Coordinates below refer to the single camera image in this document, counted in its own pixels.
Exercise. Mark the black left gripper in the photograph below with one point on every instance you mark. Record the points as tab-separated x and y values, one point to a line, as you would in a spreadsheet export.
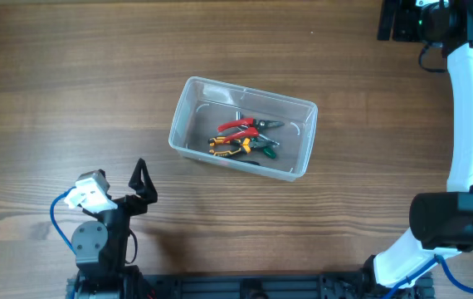
145	190

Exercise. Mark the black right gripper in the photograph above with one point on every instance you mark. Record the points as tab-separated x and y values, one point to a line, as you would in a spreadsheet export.
403	31

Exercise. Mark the orange black pliers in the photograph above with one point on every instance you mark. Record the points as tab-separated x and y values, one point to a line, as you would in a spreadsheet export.
220	147

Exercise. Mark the black red precision screwdriver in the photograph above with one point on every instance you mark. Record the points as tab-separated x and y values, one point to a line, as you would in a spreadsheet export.
250	162

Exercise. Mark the silver socket wrench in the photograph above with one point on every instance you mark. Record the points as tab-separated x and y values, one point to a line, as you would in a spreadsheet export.
239	116

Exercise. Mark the red handled snips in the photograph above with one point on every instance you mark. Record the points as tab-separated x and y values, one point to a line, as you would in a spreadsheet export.
249	128

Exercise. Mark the green handled screwdriver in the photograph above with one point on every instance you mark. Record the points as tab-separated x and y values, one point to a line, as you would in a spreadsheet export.
269	152

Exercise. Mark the clear plastic container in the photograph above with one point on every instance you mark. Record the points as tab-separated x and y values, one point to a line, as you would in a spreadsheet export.
205	104

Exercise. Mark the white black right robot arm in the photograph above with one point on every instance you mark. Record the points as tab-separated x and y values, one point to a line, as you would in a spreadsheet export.
440	224

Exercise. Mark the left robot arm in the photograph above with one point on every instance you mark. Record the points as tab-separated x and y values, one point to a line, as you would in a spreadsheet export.
100	245

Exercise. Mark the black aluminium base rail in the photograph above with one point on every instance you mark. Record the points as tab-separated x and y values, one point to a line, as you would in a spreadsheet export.
328	285

